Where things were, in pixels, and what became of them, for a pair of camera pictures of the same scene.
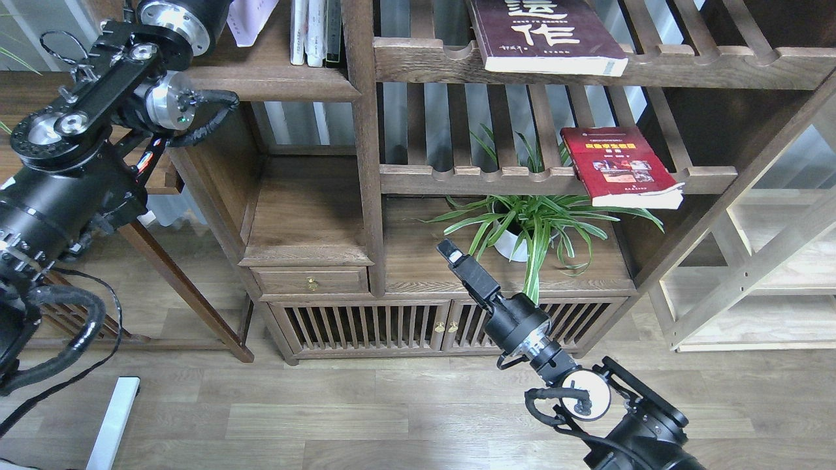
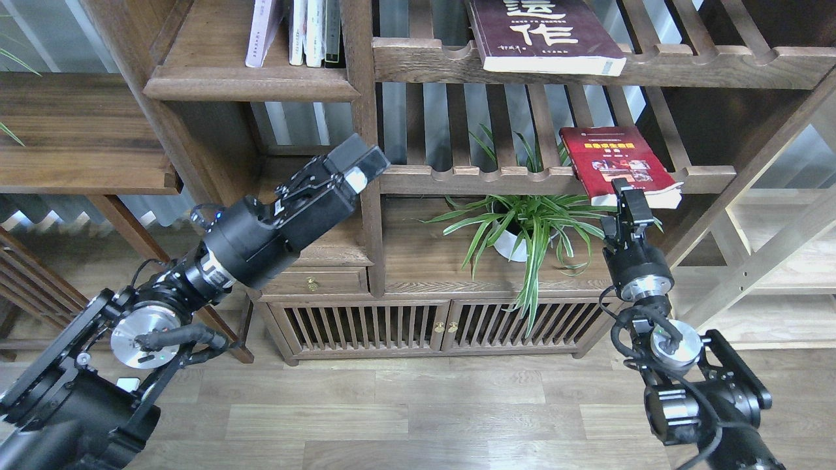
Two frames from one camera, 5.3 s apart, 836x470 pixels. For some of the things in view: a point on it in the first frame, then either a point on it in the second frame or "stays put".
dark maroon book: (562, 37) stays put
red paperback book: (620, 168) stays put
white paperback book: (245, 17) to (268, 15)
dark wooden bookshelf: (556, 147) stays put
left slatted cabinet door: (384, 326) stays put
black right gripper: (516, 324) to (639, 269)
